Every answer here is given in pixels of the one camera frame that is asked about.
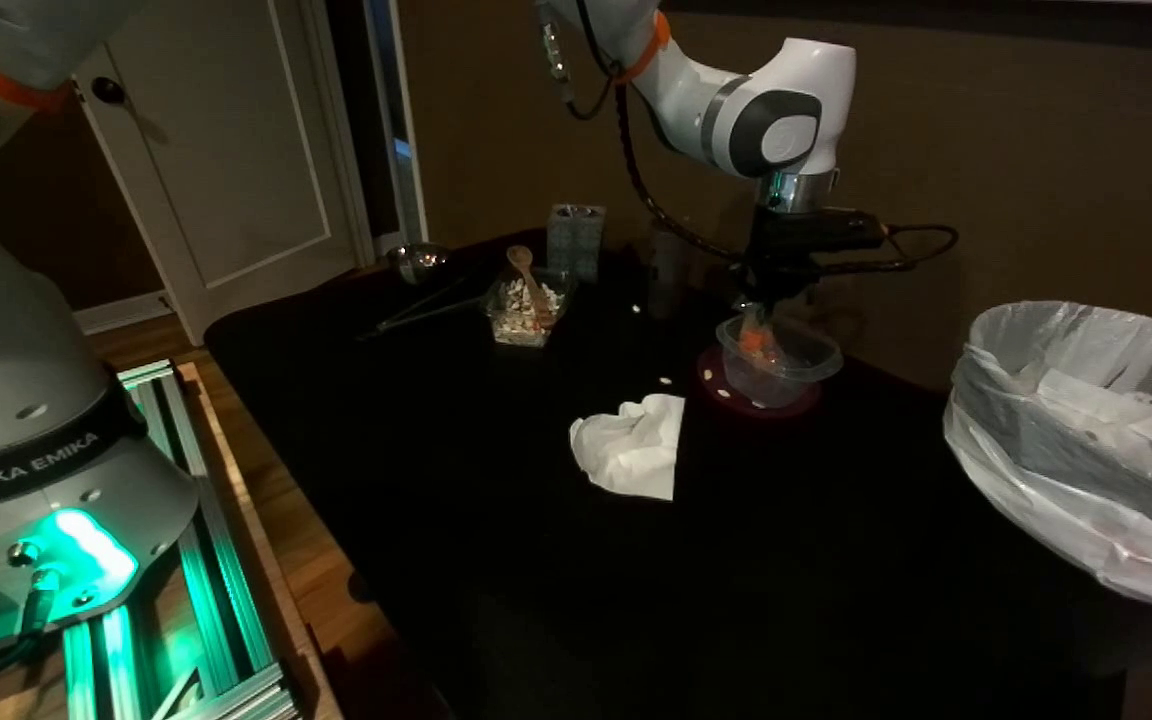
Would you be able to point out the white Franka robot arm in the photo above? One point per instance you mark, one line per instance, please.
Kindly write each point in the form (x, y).
(17, 332)

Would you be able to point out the metal tongs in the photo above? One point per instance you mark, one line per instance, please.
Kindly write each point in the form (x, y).
(429, 312)

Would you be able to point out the crumpled white tissue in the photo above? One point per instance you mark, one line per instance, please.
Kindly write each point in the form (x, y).
(629, 447)

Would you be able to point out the clear glass cup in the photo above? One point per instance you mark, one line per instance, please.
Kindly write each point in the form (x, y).
(667, 282)

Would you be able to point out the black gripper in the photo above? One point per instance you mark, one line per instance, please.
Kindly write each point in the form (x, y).
(796, 247)

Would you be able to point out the clear food container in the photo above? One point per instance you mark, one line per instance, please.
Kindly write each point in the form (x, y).
(523, 317)

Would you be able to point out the wooden spoon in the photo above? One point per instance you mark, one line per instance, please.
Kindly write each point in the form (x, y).
(523, 275)

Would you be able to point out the red saucer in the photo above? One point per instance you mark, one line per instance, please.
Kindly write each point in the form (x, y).
(736, 398)

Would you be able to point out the patterned tissue box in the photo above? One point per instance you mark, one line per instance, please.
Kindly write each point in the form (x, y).
(577, 242)

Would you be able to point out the white door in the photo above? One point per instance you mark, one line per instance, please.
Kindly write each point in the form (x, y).
(231, 145)

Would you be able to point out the white trash bag liner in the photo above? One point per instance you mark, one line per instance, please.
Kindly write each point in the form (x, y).
(1081, 442)

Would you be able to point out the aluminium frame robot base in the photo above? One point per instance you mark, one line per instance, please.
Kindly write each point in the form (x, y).
(190, 603)

